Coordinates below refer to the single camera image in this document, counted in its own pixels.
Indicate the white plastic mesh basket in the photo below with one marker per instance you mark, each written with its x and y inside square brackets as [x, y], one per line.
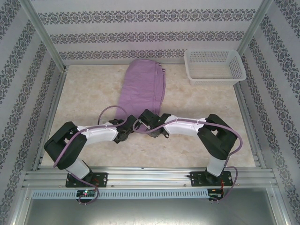
[211, 70]

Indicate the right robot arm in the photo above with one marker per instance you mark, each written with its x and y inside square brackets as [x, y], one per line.
[218, 138]

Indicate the aluminium frame post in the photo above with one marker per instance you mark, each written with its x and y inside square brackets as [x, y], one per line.
[254, 28]
[44, 35]

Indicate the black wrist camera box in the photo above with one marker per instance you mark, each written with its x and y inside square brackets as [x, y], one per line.
[146, 117]
[116, 122]

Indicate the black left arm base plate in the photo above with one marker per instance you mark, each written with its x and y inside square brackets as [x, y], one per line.
[100, 179]

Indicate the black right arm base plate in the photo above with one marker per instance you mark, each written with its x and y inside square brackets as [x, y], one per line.
[198, 179]

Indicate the aluminium side rail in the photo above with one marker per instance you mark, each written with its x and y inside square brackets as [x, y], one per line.
[55, 103]
[246, 110]

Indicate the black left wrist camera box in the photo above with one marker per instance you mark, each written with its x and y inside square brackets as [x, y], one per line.
[116, 122]

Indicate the purple towel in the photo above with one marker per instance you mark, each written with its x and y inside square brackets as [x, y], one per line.
[143, 93]

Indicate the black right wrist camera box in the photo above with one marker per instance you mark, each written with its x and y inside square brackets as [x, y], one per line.
[146, 117]

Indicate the aluminium mounting rail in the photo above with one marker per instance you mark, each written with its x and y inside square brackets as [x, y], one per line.
[147, 175]

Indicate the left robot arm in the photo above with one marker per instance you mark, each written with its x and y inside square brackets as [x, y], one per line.
[70, 145]

